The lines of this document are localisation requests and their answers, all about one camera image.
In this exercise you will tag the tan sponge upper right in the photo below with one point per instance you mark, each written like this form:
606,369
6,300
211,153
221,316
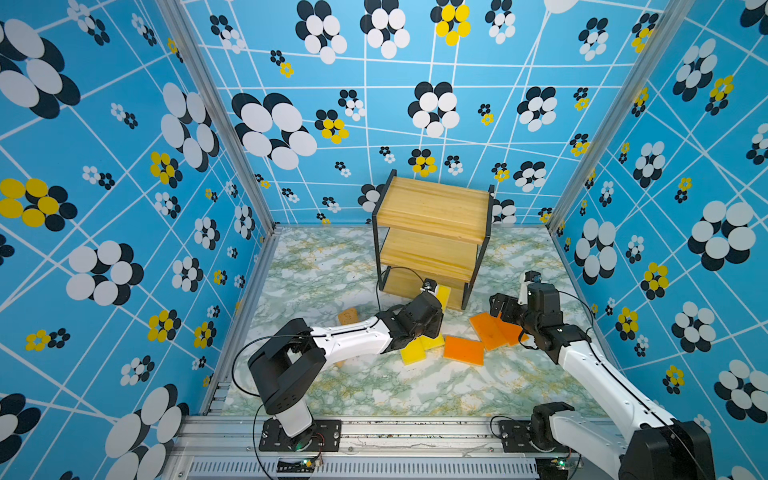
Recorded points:
348,317

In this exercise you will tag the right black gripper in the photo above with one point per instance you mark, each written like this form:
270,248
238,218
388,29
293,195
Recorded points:
496,306

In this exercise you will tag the yellow sponge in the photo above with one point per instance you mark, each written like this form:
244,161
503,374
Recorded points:
443,293
413,353
428,343

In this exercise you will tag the aluminium front rail frame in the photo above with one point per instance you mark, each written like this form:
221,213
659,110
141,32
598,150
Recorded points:
373,448

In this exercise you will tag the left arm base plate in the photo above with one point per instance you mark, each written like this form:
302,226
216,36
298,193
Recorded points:
323,435

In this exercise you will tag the orange sponge front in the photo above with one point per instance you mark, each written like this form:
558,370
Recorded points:
464,350

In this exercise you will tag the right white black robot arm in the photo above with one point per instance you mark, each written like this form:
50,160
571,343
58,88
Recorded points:
650,443

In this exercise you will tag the orange sponge middle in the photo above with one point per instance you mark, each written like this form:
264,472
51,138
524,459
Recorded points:
488,332

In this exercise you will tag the orange sponge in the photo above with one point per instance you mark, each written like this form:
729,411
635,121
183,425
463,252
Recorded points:
511,333
488,332
464,350

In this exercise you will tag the orange sponge right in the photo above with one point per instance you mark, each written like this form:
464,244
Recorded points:
511,333

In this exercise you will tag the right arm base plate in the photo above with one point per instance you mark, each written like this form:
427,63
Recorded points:
518,437

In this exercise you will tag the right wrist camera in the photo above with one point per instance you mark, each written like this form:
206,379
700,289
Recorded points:
529,277

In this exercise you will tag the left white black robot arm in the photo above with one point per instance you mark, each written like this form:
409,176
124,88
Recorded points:
286,365

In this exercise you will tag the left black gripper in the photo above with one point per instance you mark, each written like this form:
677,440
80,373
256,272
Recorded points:
436,326

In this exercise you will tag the wooden three-tier shelf black frame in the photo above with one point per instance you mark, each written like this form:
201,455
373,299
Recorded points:
430,230

